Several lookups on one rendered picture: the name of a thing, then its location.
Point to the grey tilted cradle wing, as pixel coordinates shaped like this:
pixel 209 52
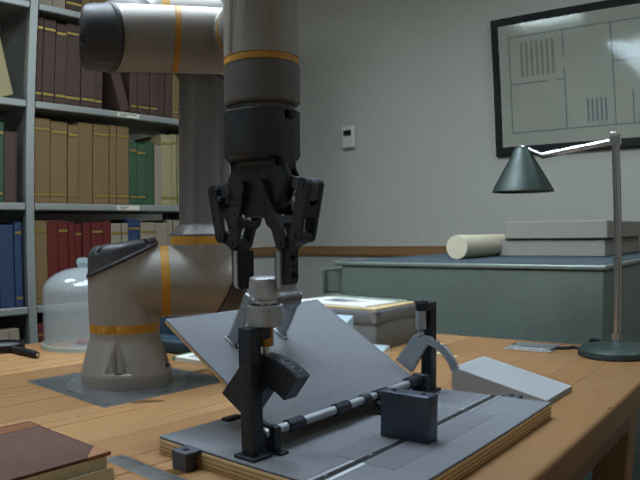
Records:
pixel 340 360

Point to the cream paper roll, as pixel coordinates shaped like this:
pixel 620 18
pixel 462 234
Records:
pixel 472 246

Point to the grey shelf unit with books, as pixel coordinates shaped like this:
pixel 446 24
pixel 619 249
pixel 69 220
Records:
pixel 75 165

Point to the grey quadrant plate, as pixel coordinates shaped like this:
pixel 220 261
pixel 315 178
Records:
pixel 417 350

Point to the small clear plastic sleeve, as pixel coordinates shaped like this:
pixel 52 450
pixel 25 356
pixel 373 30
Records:
pixel 530 347

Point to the black framed floor plan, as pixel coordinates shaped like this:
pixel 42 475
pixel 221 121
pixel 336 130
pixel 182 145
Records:
pixel 565 75

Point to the plywood cradle base board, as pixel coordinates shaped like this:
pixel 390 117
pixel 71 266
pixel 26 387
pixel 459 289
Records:
pixel 450 430

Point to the black cradle post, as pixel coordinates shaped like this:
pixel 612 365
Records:
pixel 429 350
pixel 251 390

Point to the clear glass dome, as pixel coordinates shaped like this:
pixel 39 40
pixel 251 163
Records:
pixel 62 310

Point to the grey sheet under arm foot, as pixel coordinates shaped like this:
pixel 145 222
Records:
pixel 55 387

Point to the flat grey archive box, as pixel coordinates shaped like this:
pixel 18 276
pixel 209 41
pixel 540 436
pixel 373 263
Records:
pixel 560 237

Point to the white wall thermostat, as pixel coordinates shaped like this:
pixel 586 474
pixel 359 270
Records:
pixel 348 136

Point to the steel ruler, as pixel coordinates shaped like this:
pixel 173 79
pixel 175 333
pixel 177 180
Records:
pixel 135 469

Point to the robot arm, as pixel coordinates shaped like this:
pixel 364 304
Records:
pixel 200 50

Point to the green plan chest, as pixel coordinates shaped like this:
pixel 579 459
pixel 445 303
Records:
pixel 475 295

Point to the black magnifying glass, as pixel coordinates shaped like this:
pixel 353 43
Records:
pixel 20 347

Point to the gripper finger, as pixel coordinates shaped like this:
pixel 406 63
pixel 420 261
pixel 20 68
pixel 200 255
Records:
pixel 305 210
pixel 225 210

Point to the dark quadrant plate with holes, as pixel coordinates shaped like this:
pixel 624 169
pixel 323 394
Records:
pixel 285 375

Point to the brown cloth book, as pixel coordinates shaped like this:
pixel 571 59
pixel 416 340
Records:
pixel 40 452

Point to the small black edge clamp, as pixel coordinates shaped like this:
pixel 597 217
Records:
pixel 186 457

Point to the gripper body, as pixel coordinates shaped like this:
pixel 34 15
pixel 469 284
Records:
pixel 261 135

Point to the grey box with yellow book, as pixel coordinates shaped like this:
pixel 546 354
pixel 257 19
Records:
pixel 380 315

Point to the silver lock pin knob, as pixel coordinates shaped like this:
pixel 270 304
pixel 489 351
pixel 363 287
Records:
pixel 263 305
pixel 421 317

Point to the dark grey end stop block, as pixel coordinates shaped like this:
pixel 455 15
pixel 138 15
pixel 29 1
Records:
pixel 407 417

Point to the grey flat cradle leaf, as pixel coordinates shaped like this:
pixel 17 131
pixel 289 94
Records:
pixel 510 380

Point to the green desk lamp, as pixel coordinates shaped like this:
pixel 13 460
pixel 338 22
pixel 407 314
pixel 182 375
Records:
pixel 522 172

